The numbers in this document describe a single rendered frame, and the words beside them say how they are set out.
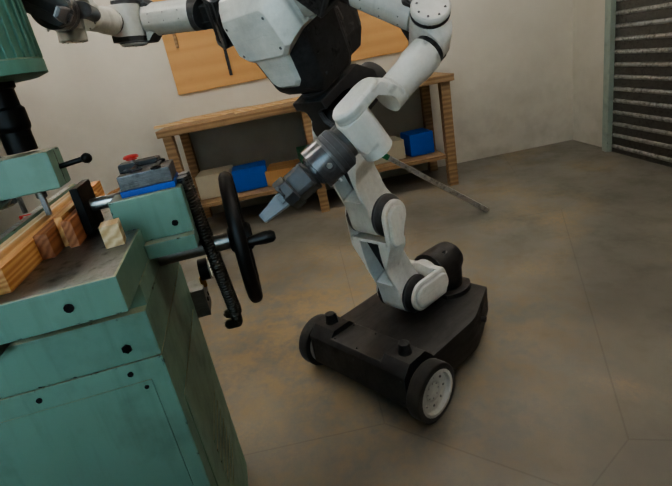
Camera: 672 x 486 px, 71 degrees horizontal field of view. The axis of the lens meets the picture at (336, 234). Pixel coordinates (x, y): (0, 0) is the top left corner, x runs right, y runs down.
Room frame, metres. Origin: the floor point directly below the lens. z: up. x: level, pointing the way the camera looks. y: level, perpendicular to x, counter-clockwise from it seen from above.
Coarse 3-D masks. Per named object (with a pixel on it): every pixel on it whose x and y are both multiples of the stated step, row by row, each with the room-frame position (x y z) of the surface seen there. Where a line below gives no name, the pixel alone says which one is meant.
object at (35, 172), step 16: (0, 160) 0.87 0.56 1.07; (16, 160) 0.87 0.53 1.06; (32, 160) 0.87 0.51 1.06; (48, 160) 0.88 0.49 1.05; (0, 176) 0.86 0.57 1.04; (16, 176) 0.86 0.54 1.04; (32, 176) 0.87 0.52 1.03; (48, 176) 0.87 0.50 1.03; (64, 176) 0.91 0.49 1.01; (0, 192) 0.86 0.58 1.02; (16, 192) 0.86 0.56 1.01; (32, 192) 0.87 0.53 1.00
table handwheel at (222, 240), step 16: (224, 176) 0.93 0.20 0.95; (224, 192) 0.88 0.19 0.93; (224, 208) 0.86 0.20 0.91; (240, 208) 1.08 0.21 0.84; (240, 224) 0.84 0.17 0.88; (224, 240) 0.94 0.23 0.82; (240, 240) 0.82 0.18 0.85; (176, 256) 0.92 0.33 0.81; (192, 256) 0.93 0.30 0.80; (240, 256) 0.82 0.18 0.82; (240, 272) 0.83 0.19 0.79; (256, 272) 1.01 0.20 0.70; (256, 288) 0.84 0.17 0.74
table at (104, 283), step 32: (64, 256) 0.77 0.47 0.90; (96, 256) 0.74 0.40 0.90; (128, 256) 0.73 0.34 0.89; (160, 256) 0.85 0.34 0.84; (32, 288) 0.65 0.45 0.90; (64, 288) 0.62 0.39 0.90; (96, 288) 0.63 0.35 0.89; (128, 288) 0.67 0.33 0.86; (0, 320) 0.61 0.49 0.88; (32, 320) 0.61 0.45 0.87; (64, 320) 0.62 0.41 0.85
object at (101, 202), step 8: (80, 184) 0.91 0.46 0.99; (88, 184) 0.94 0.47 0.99; (72, 192) 0.87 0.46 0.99; (80, 192) 0.88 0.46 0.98; (88, 192) 0.93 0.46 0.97; (80, 200) 0.87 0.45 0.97; (88, 200) 0.91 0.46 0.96; (96, 200) 0.91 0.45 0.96; (104, 200) 0.91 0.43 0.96; (80, 208) 0.87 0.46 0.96; (88, 208) 0.89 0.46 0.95; (96, 208) 0.91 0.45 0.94; (104, 208) 0.91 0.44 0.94; (80, 216) 0.87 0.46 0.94; (88, 216) 0.88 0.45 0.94; (96, 216) 0.92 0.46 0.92; (88, 224) 0.87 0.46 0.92; (96, 224) 0.90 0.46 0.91; (88, 232) 0.87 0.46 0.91
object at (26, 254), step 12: (96, 192) 1.20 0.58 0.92; (24, 240) 0.78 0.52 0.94; (12, 252) 0.72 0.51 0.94; (24, 252) 0.73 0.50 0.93; (36, 252) 0.77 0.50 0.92; (0, 264) 0.67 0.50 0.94; (12, 264) 0.68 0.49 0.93; (24, 264) 0.71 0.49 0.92; (36, 264) 0.75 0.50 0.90; (0, 276) 0.65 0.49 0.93; (12, 276) 0.67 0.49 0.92; (24, 276) 0.70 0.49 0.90; (0, 288) 0.65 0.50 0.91; (12, 288) 0.65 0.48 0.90
